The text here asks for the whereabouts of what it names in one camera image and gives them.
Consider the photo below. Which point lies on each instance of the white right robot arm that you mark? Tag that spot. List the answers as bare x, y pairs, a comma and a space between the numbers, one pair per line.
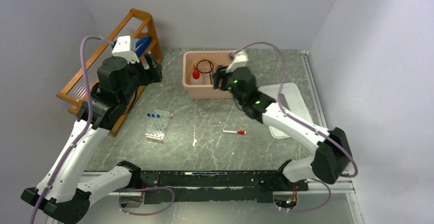
330, 150

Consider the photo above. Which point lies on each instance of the blue stapler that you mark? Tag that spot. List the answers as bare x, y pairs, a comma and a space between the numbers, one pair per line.
141, 45

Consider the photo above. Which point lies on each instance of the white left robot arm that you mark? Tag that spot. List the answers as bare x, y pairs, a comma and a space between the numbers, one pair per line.
61, 195

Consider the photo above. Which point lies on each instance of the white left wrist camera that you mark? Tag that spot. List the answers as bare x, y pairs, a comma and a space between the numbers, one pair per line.
125, 48

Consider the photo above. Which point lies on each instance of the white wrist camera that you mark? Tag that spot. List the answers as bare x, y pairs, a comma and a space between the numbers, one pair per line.
125, 48
238, 59

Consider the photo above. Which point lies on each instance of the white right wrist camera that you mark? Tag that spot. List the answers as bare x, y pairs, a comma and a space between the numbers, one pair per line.
238, 59

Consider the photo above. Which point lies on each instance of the pink plastic bin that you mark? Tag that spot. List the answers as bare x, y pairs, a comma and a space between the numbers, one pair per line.
204, 91

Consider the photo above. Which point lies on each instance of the white bottle red cap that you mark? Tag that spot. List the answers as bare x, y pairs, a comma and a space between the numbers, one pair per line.
196, 77

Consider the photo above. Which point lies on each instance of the black wire tripod stand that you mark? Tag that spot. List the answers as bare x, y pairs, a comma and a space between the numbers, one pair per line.
206, 67

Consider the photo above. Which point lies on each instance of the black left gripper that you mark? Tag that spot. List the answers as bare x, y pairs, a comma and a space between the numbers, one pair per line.
153, 74

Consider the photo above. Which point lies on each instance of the clear test tube rack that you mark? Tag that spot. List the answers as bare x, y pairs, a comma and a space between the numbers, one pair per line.
156, 128

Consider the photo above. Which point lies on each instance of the orange wooden rack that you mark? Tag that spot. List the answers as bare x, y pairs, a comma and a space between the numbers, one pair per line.
138, 24

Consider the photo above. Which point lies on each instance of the red white marker pen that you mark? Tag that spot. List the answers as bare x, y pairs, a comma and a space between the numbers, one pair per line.
240, 132

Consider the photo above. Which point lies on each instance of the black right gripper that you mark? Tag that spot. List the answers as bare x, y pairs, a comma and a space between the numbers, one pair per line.
220, 73

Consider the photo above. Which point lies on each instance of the yellow rubber tubing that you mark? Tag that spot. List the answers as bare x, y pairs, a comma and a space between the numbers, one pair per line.
194, 63

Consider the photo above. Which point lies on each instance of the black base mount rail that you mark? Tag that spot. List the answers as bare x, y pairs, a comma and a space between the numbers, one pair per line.
204, 186

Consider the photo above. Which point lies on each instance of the white plastic lid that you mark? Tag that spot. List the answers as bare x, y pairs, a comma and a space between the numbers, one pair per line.
294, 101

